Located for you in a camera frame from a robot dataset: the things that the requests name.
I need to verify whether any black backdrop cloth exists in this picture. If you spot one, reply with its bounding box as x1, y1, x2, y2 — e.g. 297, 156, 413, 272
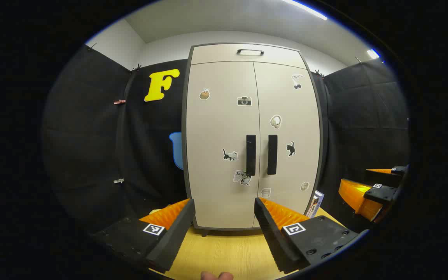
43, 45, 409, 234

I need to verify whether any beige double-door shoe cabinet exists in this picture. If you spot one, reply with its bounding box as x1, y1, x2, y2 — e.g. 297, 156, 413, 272
181, 42, 324, 237

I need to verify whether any black cat sticker cabinet door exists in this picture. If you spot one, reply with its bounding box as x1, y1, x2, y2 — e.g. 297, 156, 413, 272
253, 62, 323, 228

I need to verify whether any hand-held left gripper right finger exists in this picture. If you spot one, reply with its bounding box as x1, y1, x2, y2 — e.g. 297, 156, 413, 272
254, 197, 361, 275

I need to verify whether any white printed box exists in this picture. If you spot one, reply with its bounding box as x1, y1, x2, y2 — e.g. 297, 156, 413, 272
306, 190, 325, 218

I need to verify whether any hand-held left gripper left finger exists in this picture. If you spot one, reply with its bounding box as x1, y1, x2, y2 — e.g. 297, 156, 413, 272
92, 198, 196, 274

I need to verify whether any black door handle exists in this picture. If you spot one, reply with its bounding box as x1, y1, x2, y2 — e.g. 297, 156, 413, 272
268, 135, 278, 175
246, 135, 256, 176

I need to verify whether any camera sticker shoe cabinet door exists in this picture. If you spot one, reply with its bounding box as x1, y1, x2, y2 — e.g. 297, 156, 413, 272
185, 61, 261, 230

